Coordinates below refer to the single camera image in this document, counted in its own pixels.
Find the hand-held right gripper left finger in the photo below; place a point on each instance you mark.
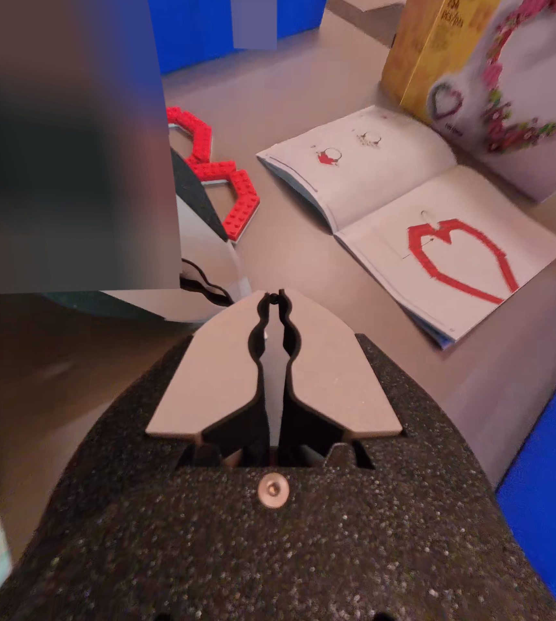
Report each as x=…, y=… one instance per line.
x=210, y=378

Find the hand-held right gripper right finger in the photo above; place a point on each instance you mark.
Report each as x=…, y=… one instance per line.
x=341, y=378

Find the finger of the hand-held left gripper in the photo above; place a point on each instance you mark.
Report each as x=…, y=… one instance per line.
x=210, y=242
x=185, y=305

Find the red brick heart frame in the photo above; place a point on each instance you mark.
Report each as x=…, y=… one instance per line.
x=244, y=194

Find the white instruction booklet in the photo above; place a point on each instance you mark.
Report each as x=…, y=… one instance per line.
x=477, y=233

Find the grey desk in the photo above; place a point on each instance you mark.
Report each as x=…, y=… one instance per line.
x=307, y=97

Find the heart wreath toy box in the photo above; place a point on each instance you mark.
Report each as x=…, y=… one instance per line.
x=525, y=160

